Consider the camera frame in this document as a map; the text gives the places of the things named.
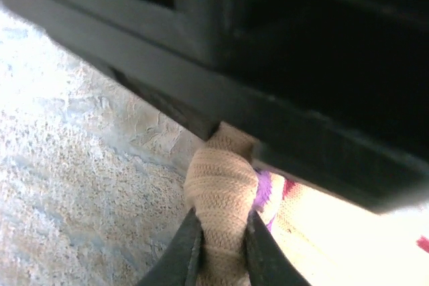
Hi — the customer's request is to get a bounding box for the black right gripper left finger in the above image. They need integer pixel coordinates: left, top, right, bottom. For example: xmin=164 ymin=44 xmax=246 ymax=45
xmin=132 ymin=206 xmax=204 ymax=286

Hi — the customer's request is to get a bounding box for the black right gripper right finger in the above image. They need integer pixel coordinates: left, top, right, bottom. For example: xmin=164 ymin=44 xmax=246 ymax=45
xmin=245 ymin=210 xmax=318 ymax=286

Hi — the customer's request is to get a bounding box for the beige and red sock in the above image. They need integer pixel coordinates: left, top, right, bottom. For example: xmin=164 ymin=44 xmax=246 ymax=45
xmin=183 ymin=123 xmax=429 ymax=286

